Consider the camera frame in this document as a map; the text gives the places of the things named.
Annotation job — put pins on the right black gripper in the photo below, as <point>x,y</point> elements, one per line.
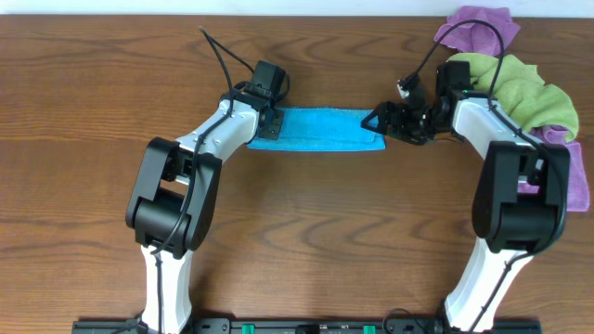
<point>400,110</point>

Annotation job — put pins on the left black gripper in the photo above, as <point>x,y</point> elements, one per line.
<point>276,125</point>

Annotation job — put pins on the blue microfibre cloth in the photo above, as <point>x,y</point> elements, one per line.
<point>322,129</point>

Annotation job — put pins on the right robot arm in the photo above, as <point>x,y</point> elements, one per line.
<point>519,206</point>

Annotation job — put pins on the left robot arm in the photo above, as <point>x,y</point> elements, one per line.
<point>172,204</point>

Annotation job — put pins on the purple cloth at top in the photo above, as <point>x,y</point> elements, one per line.
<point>475,37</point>

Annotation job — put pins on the purple cloth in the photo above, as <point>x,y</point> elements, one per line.
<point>578,198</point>
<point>475,37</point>

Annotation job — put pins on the green microfibre cloth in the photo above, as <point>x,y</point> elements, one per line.
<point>522,93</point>

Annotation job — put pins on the purple cloth at right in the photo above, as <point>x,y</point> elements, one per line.
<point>578,198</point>

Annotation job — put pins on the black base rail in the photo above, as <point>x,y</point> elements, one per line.
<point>396,325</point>

